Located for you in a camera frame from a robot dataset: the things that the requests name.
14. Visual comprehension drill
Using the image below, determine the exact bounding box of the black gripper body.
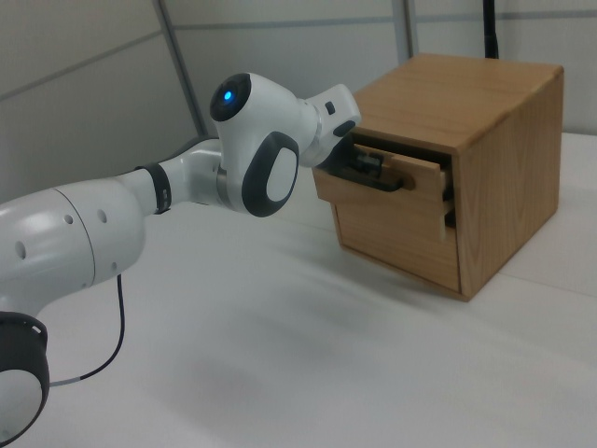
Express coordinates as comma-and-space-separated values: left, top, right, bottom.
312, 133, 357, 181

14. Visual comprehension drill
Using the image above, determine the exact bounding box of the black bar drawer handle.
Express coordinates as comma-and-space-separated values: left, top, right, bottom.
333, 169, 417, 194

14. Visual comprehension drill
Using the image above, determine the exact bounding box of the deep wooden drawer front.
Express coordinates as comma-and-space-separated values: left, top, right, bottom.
334, 200, 464, 295

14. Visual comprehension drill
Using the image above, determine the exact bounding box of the wooden drawer cabinet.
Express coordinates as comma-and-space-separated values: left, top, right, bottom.
312, 52, 565, 303

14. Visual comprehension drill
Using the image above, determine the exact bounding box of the black upright pole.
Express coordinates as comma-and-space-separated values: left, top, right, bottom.
480, 0, 503, 60

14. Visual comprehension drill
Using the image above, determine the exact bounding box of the wooden drawer with black handle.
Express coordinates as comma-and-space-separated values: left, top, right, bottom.
312, 149, 456, 207

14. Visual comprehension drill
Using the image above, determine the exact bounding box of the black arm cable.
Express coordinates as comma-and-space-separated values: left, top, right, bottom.
48, 273, 128, 388

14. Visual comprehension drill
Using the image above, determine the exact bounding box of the grey partition frame post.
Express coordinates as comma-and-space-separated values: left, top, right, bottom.
399, 0, 417, 61
155, 0, 221, 142

